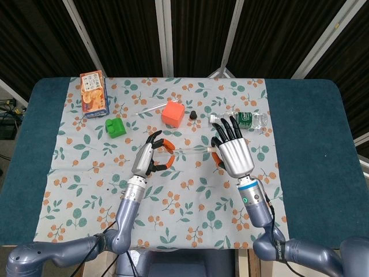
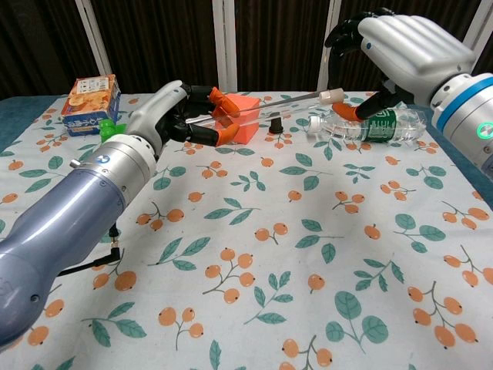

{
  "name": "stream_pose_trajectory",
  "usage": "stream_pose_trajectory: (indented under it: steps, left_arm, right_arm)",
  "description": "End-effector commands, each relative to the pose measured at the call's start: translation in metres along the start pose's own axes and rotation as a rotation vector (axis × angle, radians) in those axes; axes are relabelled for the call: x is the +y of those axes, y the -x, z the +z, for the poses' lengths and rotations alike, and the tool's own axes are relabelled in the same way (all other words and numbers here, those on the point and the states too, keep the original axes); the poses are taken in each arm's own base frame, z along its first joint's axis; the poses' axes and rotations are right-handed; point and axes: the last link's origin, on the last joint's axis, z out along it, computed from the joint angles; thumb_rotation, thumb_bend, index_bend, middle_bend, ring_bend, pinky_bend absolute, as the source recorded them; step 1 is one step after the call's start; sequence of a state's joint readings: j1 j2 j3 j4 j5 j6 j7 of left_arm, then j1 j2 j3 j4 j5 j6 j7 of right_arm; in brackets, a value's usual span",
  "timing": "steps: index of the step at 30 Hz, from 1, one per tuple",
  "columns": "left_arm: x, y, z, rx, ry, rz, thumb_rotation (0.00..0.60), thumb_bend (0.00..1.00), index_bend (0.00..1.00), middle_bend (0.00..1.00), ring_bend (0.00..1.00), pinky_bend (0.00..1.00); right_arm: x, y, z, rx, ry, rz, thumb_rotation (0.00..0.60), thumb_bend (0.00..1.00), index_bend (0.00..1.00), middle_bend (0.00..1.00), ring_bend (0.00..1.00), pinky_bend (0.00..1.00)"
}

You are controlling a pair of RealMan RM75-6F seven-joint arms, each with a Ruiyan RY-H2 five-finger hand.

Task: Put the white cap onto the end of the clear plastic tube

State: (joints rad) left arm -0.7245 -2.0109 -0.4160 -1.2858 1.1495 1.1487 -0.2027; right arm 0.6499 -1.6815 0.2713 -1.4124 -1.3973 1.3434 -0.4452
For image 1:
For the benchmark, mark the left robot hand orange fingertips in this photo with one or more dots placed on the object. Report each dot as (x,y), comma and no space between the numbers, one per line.
(142,160)

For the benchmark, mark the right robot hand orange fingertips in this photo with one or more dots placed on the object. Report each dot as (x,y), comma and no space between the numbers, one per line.
(235,155)

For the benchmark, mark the white rubber stopper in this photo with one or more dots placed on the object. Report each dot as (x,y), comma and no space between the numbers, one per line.
(211,149)

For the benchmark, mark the clear glass test tube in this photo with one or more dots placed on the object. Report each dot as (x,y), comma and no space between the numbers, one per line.
(190,149)

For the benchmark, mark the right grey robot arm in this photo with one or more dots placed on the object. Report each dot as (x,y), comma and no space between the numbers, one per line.
(256,210)

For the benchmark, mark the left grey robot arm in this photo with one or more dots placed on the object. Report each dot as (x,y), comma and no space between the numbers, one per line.
(127,210)

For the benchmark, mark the clear glass pipette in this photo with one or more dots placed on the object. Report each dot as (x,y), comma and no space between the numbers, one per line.
(152,108)

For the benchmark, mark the clear green-label water bottle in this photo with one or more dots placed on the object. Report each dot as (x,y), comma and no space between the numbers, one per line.
(245,118)

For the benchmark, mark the green toy building brick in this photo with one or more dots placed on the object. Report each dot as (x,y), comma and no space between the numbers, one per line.
(115,128)

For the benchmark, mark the orange foam cube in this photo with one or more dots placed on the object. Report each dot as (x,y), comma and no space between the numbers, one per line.
(173,114)

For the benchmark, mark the black rubber dropper bulb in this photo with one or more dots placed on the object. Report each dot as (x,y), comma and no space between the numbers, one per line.
(193,115)

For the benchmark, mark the floral orange fruit tablecloth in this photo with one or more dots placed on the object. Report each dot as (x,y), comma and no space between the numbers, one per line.
(187,202)

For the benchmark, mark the dark teal table cover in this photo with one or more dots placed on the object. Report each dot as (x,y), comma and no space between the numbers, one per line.
(311,144)

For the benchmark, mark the orange snack carton box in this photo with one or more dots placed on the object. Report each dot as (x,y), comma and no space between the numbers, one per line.
(93,98)

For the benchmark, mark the grey robot torso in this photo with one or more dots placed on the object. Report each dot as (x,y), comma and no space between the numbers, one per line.
(173,265)

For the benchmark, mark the dark pleated curtain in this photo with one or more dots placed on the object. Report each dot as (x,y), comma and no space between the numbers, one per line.
(127,34)

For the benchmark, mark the white frame post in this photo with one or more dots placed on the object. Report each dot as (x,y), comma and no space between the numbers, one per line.
(83,37)
(232,34)
(165,34)
(323,37)

